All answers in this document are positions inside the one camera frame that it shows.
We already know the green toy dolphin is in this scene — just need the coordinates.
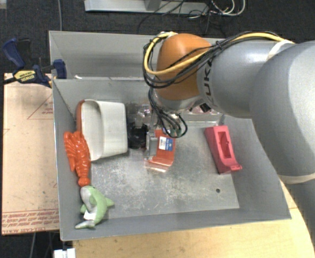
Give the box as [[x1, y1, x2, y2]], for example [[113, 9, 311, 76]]
[[74, 185, 116, 230]]

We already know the clear plastic thing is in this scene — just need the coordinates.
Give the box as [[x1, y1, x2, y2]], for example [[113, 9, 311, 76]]
[[126, 102, 154, 125]]

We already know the orange packet with white label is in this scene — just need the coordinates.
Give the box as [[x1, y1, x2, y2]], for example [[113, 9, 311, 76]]
[[144, 129, 177, 173]]

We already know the clear plastic box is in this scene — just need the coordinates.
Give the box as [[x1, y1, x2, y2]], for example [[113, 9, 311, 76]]
[[183, 111, 226, 128]]

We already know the orange toy lobster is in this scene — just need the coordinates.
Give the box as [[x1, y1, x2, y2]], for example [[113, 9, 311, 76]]
[[63, 130, 92, 187]]

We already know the black crumpled object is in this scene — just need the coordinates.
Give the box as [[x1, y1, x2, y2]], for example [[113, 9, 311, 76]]
[[126, 121, 149, 150]]

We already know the pink plastic holder block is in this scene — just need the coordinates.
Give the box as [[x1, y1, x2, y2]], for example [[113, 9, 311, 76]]
[[203, 125, 244, 175]]

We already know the brown cardboard board, red print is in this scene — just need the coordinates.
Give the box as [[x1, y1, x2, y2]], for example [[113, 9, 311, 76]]
[[1, 73, 60, 236]]

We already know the white and orange plastic scoop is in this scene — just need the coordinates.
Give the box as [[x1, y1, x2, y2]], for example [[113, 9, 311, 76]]
[[75, 99, 129, 162]]

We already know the grey metal bin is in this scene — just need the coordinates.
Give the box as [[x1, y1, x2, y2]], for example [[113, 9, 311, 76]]
[[48, 30, 292, 241]]

